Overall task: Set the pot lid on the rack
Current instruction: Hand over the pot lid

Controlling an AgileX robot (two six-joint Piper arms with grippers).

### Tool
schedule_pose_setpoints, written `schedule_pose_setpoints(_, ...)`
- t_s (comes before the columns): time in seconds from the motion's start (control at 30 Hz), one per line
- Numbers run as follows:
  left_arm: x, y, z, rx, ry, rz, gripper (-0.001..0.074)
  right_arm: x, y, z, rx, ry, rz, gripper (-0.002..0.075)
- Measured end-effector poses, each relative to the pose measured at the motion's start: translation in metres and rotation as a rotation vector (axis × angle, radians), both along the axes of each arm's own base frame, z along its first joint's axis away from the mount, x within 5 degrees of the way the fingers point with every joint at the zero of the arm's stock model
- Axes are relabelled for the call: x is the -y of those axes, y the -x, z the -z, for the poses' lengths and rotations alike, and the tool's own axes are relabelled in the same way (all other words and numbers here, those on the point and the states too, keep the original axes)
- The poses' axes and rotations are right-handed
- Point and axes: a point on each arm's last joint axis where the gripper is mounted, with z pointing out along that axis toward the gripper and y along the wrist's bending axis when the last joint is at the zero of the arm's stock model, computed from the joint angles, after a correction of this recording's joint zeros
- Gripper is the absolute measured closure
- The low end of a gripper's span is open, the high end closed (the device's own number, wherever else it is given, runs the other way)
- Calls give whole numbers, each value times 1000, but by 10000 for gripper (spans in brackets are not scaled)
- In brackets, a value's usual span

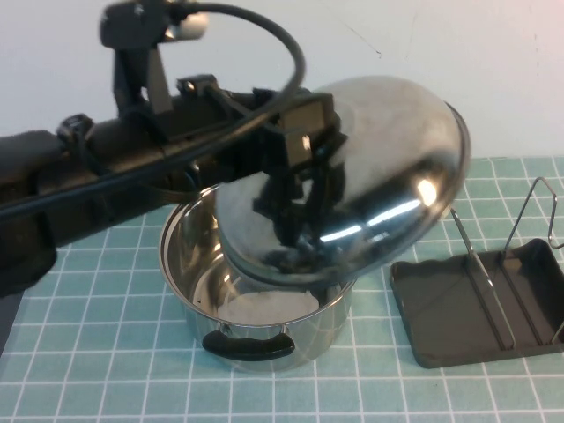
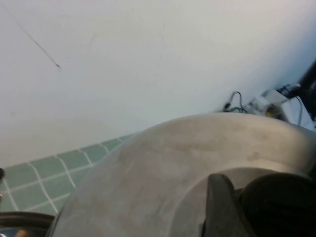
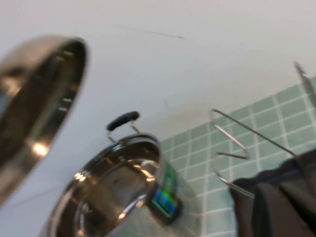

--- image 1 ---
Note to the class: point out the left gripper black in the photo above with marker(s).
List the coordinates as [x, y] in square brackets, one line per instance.
[207, 119]

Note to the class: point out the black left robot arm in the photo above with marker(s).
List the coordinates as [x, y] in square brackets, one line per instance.
[53, 220]

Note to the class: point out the teal grid tablecloth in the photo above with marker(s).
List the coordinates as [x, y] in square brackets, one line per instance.
[132, 396]

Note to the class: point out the stainless steel lid black knob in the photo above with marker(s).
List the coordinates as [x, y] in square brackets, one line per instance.
[396, 167]

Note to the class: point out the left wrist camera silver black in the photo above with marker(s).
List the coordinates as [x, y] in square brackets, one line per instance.
[132, 22]

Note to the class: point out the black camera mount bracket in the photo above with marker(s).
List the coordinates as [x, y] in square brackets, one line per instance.
[141, 88]

